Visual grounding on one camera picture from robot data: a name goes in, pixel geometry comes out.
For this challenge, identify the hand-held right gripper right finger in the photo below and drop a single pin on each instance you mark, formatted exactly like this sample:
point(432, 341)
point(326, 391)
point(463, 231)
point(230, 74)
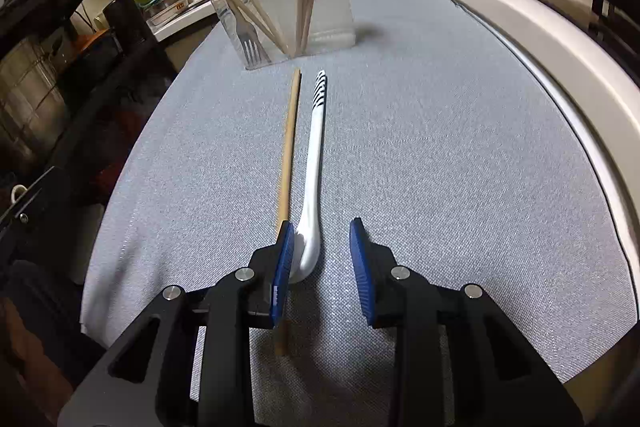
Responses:
point(362, 277)

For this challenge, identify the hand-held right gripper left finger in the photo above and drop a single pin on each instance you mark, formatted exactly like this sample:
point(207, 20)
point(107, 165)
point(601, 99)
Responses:
point(282, 277)

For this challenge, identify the grey table cloth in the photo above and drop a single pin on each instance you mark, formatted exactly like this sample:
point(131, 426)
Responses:
point(425, 157)

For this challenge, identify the white mug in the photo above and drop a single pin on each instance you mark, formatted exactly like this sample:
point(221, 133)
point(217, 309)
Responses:
point(17, 193)

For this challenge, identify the gas stove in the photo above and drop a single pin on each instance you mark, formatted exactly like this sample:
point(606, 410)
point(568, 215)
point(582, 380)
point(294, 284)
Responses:
point(615, 17)

